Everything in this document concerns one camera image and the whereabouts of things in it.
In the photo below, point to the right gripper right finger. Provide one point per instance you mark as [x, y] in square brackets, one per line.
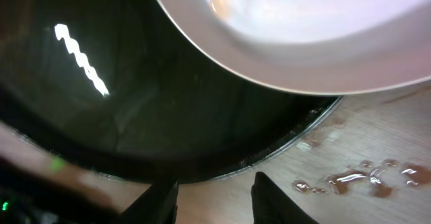
[272, 206]

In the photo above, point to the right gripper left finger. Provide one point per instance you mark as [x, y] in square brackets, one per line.
[157, 205]

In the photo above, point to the black round tray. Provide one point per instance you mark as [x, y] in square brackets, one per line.
[114, 87]

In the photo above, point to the white plate top right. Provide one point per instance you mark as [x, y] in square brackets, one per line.
[313, 47]

